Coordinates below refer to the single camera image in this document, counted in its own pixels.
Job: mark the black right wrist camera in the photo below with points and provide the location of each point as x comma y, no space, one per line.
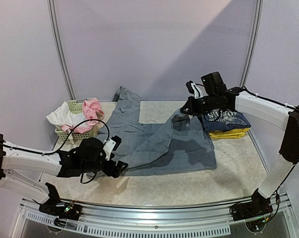
212,84

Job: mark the white garment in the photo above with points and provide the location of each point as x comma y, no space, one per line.
63,117

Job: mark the left aluminium frame post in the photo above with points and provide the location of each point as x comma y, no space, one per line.
59,48

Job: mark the aluminium frame post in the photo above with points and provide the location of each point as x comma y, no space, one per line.
252,42
59,48

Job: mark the right aluminium frame post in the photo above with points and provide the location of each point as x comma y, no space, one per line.
252,42

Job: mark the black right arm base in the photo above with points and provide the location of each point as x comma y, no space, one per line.
258,206

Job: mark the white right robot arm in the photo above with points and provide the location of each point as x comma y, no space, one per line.
275,126

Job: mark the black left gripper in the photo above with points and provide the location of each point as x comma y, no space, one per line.
117,170

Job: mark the beige perforated laundry basket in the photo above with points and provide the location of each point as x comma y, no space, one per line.
85,129

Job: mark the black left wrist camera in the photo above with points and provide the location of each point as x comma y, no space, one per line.
93,149

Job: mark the yellow folded t-shirt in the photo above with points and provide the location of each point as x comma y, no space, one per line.
231,134

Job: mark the grey garment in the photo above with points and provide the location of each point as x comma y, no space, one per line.
177,146

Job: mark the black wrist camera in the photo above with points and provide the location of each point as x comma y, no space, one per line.
212,84
93,149

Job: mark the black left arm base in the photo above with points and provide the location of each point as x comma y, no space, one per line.
55,207

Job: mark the pink garment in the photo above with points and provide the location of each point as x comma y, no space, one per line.
91,110

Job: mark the aluminium front rail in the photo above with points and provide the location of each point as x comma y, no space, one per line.
212,220

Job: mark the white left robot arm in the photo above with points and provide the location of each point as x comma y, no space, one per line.
14,159

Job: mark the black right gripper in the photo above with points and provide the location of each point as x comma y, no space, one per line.
195,103

